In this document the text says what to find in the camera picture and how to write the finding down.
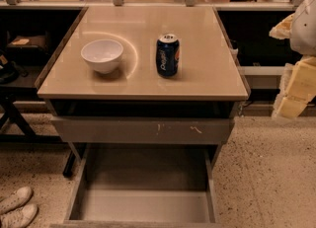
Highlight lower white sneaker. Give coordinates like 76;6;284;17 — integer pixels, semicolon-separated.
0;204;39;228

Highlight white ceramic bowl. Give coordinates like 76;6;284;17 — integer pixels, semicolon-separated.
81;39;123;74

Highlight beige top drawer cabinet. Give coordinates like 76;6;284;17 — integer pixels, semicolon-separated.
37;5;249;160

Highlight closed top drawer front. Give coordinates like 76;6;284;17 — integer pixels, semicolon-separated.
51;116;234;145

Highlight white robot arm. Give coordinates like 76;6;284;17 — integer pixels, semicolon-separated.
269;0;316;121

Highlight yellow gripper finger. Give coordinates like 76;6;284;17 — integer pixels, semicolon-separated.
272;55;316;119
269;14;293;39

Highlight black stand legs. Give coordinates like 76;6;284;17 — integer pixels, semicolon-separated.
0;96;62;143

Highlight open middle drawer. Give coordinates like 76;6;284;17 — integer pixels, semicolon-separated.
49;145;221;228

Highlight blue pepsi can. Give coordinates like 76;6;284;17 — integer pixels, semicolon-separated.
156;34;180;77

